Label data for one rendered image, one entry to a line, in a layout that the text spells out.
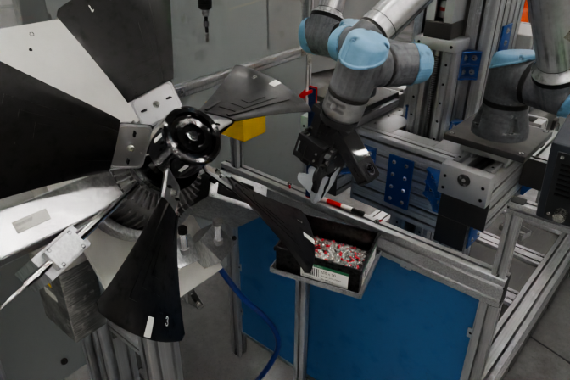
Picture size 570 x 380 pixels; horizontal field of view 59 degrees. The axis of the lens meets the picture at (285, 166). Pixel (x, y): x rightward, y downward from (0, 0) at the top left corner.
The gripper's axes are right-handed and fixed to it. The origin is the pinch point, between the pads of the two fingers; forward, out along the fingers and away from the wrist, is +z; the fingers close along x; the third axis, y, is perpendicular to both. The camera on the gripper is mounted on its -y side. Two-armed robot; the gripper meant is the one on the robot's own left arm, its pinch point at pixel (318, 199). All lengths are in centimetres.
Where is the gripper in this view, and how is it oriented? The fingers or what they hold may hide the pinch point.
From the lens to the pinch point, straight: 102.5
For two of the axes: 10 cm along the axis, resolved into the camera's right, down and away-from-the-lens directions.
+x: -6.3, 3.5, -6.9
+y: -7.4, -5.5, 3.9
